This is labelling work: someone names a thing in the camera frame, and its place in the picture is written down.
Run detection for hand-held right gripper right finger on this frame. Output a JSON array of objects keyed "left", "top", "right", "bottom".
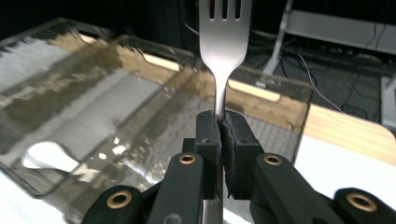
[{"left": 221, "top": 111, "right": 264, "bottom": 200}]

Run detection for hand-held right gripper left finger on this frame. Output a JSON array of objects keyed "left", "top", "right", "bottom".
[{"left": 183, "top": 109, "right": 224, "bottom": 200}]

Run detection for smoky clear plastic bin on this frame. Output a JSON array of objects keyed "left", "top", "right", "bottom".
[
  {"left": 36, "top": 66, "right": 314, "bottom": 224},
  {"left": 0, "top": 17, "right": 113, "bottom": 104},
  {"left": 0, "top": 35, "right": 200, "bottom": 199}
]

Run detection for silver metal fork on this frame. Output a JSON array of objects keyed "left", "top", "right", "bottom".
[{"left": 198, "top": 0, "right": 252, "bottom": 224}]

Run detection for white ceramic spoon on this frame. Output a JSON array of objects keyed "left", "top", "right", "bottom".
[{"left": 21, "top": 141, "right": 82, "bottom": 175}]

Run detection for white table cover sheet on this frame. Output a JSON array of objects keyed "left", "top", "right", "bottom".
[{"left": 0, "top": 134, "right": 396, "bottom": 224}]

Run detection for white floor cable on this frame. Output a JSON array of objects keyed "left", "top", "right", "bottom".
[{"left": 295, "top": 52, "right": 344, "bottom": 113}]

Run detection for black floor cables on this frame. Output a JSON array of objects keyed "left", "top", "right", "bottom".
[{"left": 248, "top": 27, "right": 396, "bottom": 120}]

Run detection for white metal desk frame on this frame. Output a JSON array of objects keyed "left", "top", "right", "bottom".
[{"left": 255, "top": 0, "right": 396, "bottom": 129}]

